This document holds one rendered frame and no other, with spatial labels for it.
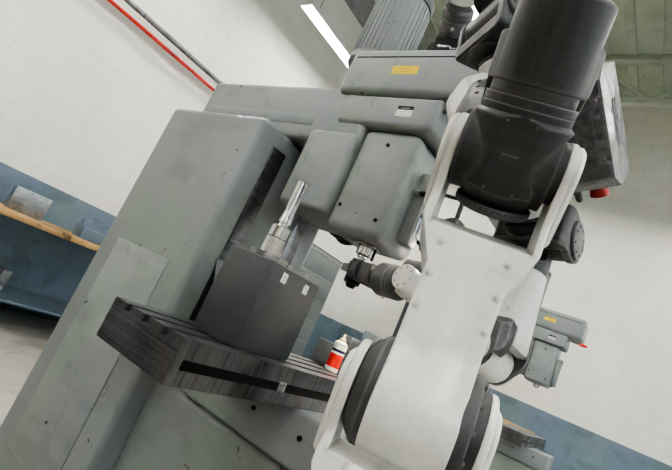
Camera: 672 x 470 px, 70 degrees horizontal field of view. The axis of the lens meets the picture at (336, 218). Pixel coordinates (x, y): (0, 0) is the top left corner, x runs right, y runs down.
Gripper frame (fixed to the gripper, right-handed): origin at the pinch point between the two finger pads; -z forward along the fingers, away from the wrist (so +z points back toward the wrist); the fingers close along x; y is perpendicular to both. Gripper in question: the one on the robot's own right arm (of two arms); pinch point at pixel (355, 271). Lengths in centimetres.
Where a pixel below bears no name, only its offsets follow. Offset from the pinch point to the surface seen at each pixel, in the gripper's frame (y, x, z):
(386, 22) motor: -80, 14, -18
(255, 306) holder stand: 19.1, 36.3, 17.9
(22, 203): 26, 41, -369
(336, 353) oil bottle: 22.7, -7.8, -2.9
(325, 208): -12.5, 13.4, -7.1
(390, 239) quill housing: -10.5, 1.8, 9.8
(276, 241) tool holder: 5.0, 35.0, 12.4
